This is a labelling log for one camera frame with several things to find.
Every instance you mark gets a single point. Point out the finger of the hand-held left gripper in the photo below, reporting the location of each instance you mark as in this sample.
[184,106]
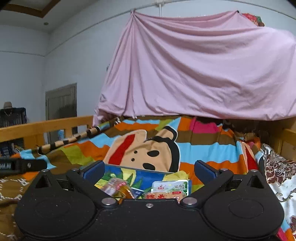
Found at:
[34,164]

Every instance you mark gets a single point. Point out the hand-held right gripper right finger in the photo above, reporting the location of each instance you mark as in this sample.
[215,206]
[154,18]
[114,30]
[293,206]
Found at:
[204,171]

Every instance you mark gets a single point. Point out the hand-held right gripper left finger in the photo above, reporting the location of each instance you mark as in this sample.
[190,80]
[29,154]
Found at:
[93,171]

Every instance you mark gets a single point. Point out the orange red clear packet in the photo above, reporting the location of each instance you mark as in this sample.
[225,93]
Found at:
[115,187]

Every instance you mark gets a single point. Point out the white green snack packet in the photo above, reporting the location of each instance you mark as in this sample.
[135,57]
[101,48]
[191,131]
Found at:
[170,187]

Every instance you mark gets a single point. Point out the metal tin with cartoon lining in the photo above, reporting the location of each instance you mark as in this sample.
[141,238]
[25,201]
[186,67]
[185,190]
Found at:
[138,178]

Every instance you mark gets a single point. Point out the blue white long packet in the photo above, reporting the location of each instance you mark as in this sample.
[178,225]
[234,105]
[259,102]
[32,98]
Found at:
[138,192]

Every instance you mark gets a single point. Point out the brown striped cartoon blanket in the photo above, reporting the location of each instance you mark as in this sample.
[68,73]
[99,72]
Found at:
[203,150]

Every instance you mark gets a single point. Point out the brown black striped cloth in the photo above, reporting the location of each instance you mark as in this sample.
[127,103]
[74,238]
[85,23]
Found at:
[69,139]

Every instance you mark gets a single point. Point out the black plastic crate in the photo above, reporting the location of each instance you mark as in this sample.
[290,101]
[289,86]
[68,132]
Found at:
[13,117]

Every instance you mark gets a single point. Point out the tan hat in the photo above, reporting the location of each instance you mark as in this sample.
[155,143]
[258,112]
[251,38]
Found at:
[7,105]

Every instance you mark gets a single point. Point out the grey door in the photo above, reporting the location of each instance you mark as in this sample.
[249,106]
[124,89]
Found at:
[61,109]

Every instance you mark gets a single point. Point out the white floral quilt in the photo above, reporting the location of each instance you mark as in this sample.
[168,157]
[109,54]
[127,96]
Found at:
[281,173]

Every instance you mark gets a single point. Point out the pink hanging sheet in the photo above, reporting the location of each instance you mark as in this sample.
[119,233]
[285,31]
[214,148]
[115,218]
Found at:
[196,74]

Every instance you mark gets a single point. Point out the red floral cloth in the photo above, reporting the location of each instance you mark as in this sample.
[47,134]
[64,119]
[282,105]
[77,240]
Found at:
[253,19]

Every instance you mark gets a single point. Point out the wooden bed rail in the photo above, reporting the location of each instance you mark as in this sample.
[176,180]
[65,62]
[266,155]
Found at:
[34,129]
[284,139]

